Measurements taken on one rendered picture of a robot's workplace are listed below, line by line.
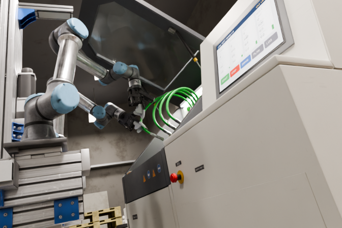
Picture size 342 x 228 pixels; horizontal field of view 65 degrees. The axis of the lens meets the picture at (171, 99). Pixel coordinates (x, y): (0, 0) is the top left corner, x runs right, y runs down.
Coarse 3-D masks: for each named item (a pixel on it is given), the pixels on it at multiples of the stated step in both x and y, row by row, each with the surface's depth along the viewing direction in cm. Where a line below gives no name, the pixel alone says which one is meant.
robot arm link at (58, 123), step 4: (60, 116) 182; (64, 116) 186; (56, 120) 179; (60, 120) 181; (56, 124) 178; (60, 124) 180; (56, 128) 177; (60, 128) 179; (56, 132) 176; (60, 132) 178; (60, 136) 175
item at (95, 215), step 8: (112, 208) 478; (120, 208) 469; (88, 216) 501; (96, 216) 453; (112, 216) 511; (120, 216) 467; (80, 224) 442; (88, 224) 534; (96, 224) 449; (112, 224) 507
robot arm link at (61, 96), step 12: (72, 24) 131; (60, 36) 130; (72, 36) 130; (84, 36) 135; (60, 48) 128; (72, 48) 128; (60, 60) 123; (72, 60) 125; (60, 72) 118; (72, 72) 123; (48, 84) 115; (60, 84) 111; (72, 84) 117; (48, 96) 110; (60, 96) 109; (72, 96) 114; (48, 108) 111; (60, 108) 110; (72, 108) 113
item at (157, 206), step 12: (156, 192) 128; (168, 192) 116; (132, 204) 158; (144, 204) 141; (156, 204) 128; (168, 204) 116; (132, 216) 158; (144, 216) 141; (156, 216) 127; (168, 216) 116
